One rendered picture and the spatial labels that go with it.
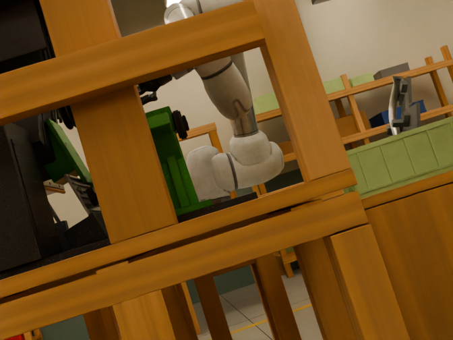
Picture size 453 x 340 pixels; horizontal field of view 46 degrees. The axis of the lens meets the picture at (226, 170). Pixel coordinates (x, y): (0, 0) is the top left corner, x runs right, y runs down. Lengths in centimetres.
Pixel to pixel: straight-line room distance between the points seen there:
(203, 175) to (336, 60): 592
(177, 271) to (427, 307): 103
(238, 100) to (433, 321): 97
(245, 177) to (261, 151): 12
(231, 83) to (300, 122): 41
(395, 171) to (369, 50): 624
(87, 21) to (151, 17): 645
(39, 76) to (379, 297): 82
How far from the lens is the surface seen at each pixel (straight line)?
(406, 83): 209
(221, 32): 114
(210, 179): 208
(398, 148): 191
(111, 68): 114
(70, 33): 123
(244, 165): 210
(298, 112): 116
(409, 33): 842
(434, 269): 192
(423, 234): 190
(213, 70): 150
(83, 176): 152
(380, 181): 189
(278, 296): 203
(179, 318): 193
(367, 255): 116
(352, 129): 709
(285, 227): 113
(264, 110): 682
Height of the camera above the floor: 85
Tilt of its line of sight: 5 degrees up
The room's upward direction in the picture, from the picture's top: 18 degrees counter-clockwise
